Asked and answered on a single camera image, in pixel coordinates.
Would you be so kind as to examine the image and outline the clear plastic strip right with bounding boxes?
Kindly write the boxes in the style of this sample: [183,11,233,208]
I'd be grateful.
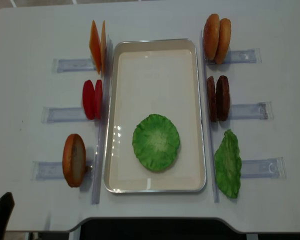
[200,30,220,203]

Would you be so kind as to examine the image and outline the bread bun slice rear right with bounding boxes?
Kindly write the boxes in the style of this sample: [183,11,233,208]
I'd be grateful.
[214,18,232,65]

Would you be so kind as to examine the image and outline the green lettuce leaf on tray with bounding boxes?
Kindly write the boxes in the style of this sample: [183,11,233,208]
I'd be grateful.
[132,113,181,172]

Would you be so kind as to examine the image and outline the silver metal tray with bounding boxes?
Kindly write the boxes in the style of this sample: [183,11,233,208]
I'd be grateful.
[103,38,206,194]

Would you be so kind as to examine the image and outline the brown meat patty right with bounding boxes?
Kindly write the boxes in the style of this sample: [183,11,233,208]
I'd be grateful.
[216,75,230,121]

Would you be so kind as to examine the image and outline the green lettuce leaf standing right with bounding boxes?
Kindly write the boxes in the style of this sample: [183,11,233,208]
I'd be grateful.
[214,129,242,199]

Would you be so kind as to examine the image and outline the bread bun slice front left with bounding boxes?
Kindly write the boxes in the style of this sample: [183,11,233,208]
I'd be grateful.
[62,133,86,188]

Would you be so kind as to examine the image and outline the orange cheese slice right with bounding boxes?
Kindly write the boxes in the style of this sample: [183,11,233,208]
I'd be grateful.
[100,21,107,75]

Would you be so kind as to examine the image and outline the clear plastic holder cheese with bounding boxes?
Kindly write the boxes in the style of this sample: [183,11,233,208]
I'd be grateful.
[52,58,96,73]

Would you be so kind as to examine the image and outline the clear plastic holder bread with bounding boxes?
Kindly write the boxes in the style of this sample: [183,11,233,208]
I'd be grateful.
[221,48,262,64]
[31,160,95,182]

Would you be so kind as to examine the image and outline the bread bun top rear right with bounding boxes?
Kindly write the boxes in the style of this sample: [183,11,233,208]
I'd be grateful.
[203,13,220,61]

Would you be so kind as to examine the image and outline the clear plastic holder left bread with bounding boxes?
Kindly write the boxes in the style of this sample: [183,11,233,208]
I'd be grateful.
[31,160,95,182]

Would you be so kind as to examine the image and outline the orange cheese slice left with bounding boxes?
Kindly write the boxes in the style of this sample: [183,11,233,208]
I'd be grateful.
[89,20,102,74]

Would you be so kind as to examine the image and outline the orange cheese slice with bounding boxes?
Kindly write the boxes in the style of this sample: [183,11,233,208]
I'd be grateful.
[100,21,107,75]
[89,20,102,74]

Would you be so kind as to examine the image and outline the red tomato slice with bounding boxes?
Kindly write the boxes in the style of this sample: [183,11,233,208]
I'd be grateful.
[82,80,95,120]
[94,79,103,119]

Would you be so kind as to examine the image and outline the clear plastic holder patties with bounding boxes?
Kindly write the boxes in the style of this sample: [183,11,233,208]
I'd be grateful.
[228,101,274,120]

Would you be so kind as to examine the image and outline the brown meat patty left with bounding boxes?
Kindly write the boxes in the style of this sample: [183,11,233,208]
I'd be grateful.
[206,76,217,123]

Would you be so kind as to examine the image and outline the clear plastic holder lettuce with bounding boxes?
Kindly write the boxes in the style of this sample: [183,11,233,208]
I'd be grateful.
[241,157,286,179]

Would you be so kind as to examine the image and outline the clear plastic strip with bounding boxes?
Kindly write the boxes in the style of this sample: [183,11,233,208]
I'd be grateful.
[91,37,114,205]
[200,30,220,203]

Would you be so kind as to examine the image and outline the clear plastic holder right bread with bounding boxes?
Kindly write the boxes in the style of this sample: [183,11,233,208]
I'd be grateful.
[221,48,262,64]

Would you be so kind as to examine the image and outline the clear plastic strip left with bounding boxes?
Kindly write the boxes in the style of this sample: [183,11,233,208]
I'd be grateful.
[91,37,114,205]

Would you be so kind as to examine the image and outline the brown meat patty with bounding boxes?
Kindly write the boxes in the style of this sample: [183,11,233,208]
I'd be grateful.
[206,76,217,123]
[216,75,230,121]

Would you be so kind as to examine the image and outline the bread bun slice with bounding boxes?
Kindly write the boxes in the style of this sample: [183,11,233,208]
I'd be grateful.
[62,133,86,188]
[214,18,232,65]

